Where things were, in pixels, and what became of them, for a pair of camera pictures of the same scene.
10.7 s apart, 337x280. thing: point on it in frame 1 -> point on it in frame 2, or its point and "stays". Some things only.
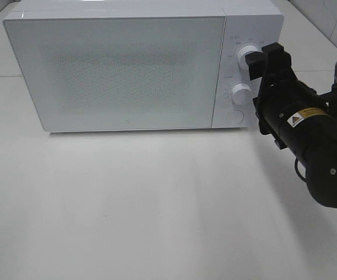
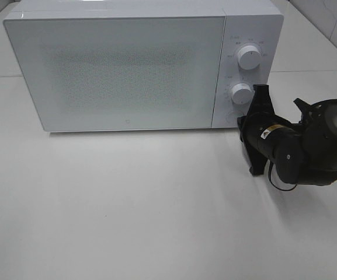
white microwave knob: x=242 y=53 stays
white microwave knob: x=242 y=94 stays
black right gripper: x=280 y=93 -> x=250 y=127
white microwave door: x=120 y=73 stays
